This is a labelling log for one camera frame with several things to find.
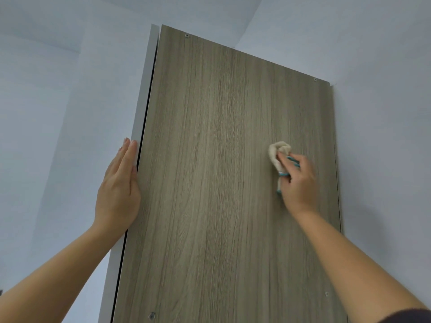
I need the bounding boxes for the person's left hand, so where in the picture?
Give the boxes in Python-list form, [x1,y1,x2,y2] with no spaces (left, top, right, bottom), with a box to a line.
[92,137,142,238]

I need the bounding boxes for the person's right hand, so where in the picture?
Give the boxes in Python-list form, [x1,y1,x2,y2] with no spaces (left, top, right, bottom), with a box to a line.
[276,151,319,218]

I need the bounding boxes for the beige cloth with teal edge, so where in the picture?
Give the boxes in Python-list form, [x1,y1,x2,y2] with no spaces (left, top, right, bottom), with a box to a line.
[268,141,301,194]

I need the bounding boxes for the person's left forearm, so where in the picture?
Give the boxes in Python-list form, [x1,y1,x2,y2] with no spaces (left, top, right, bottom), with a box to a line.
[0,224,128,323]

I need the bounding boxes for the person's right forearm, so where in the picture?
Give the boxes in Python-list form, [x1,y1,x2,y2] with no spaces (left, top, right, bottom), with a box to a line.
[293,209,429,323]

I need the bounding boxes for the dark grey sweater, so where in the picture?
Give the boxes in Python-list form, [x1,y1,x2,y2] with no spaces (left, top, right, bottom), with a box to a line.
[0,289,431,323]

